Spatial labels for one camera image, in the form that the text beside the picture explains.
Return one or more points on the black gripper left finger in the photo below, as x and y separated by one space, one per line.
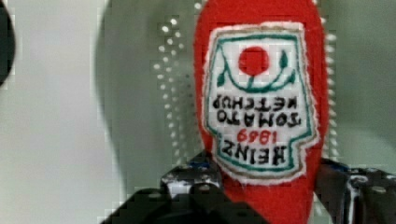
191 193

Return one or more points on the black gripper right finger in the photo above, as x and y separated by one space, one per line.
356 195

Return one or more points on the red plush ketchup bottle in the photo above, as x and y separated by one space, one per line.
262 101

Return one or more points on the green oval strainer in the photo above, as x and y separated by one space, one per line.
144 80

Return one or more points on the large black pan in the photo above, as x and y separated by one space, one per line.
7 43

